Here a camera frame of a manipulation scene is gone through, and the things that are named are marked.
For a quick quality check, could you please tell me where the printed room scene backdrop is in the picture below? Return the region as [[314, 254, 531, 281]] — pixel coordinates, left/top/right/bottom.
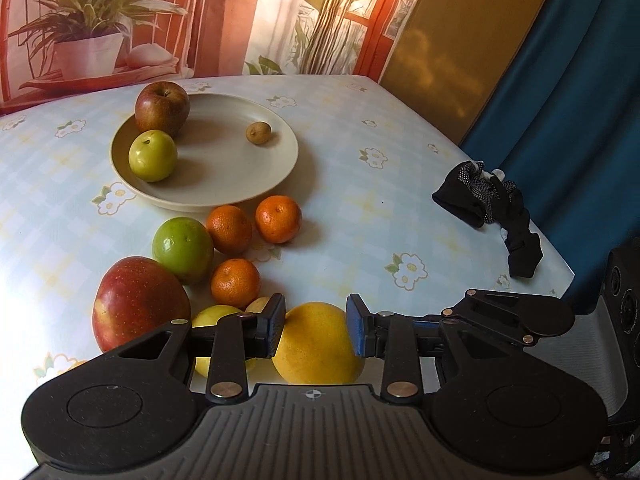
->
[[0, 0, 436, 116]]

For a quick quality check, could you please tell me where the brownish red apple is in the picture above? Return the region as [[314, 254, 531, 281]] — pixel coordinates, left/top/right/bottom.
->
[[135, 81, 191, 137]]

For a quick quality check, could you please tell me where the black dotted glove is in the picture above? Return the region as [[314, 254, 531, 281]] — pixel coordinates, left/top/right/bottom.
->
[[432, 160, 544, 279]]

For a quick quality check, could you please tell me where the green lime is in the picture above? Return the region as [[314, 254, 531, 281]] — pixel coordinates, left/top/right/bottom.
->
[[152, 217, 215, 283]]

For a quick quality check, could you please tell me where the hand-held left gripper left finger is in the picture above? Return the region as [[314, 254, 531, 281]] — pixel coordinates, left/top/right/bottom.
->
[[117, 292, 288, 406]]

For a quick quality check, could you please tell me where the large red apple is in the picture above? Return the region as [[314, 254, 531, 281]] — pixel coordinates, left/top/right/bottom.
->
[[92, 256, 192, 353]]

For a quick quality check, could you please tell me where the yellow-green apple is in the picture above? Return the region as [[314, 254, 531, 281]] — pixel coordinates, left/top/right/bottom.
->
[[128, 130, 179, 183]]

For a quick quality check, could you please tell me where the orange tangerine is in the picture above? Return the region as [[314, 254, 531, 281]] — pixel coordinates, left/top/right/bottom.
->
[[255, 195, 303, 244], [206, 205, 253, 255], [210, 258, 261, 311]]

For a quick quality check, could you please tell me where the large yellow citrus fruit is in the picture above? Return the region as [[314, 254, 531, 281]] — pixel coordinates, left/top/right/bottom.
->
[[271, 301, 366, 385]]

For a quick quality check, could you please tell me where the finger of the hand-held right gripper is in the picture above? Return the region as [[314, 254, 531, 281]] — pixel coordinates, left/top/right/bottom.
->
[[450, 287, 576, 349]]

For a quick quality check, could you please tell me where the yellow lemon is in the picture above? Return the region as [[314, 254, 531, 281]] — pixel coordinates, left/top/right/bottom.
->
[[191, 305, 258, 378]]

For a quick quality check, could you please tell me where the ochre panel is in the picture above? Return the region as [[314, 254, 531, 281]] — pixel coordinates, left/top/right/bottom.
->
[[377, 0, 566, 143]]

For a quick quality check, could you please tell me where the blue curtain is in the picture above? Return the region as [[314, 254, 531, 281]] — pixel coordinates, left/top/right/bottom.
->
[[460, 0, 640, 311]]

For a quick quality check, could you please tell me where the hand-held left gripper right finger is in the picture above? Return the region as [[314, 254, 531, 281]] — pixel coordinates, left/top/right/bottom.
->
[[346, 293, 526, 405]]

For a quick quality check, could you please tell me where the small brown kiwi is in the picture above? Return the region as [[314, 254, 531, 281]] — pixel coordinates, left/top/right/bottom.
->
[[245, 122, 272, 146]]

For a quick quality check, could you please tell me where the cream round plate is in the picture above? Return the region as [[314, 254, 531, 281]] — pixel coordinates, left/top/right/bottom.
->
[[110, 92, 300, 212]]

